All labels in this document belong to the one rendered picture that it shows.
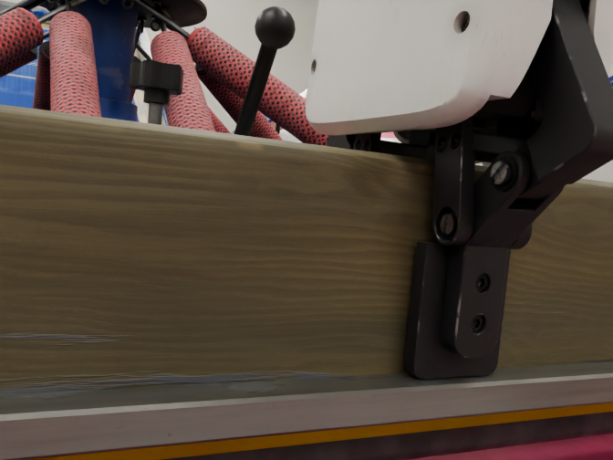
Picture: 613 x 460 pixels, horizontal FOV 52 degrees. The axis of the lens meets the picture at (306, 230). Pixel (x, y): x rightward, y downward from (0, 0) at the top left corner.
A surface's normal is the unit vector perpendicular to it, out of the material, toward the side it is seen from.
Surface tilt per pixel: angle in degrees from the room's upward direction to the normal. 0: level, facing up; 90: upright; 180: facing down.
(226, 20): 90
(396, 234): 90
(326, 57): 89
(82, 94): 38
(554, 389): 90
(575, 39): 61
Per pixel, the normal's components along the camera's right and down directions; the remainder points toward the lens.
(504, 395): 0.43, 0.10
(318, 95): -0.91, -0.08
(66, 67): -0.11, -0.67
